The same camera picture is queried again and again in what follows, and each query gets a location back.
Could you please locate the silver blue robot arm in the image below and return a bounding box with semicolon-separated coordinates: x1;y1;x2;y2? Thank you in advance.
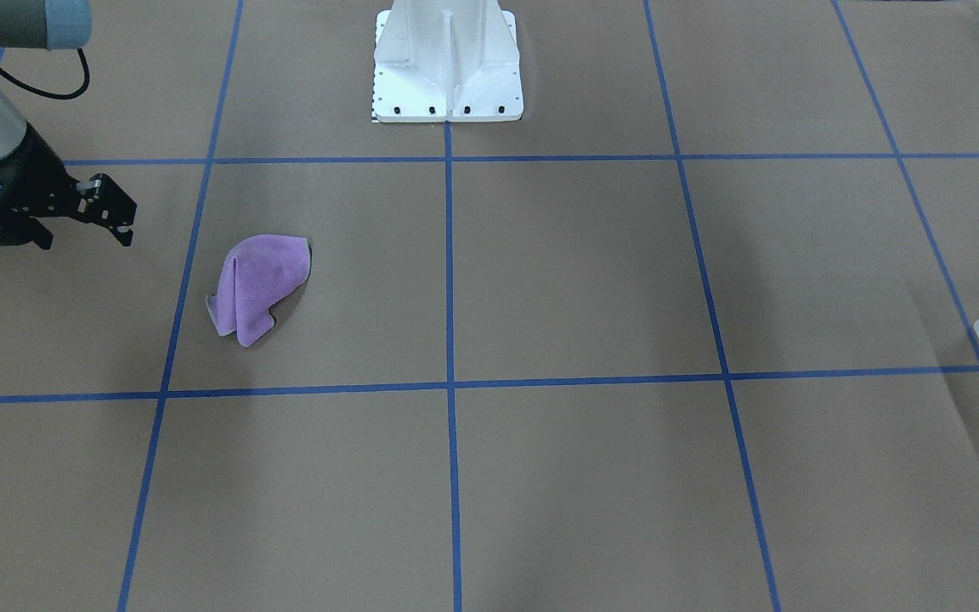
0;1;137;249

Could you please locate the purple cloth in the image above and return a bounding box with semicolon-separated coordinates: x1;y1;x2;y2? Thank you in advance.
205;234;312;348

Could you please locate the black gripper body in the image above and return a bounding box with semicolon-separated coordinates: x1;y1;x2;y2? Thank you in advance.
0;127;82;219

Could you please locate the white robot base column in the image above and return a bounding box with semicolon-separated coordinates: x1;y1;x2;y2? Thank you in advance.
371;1;524;123

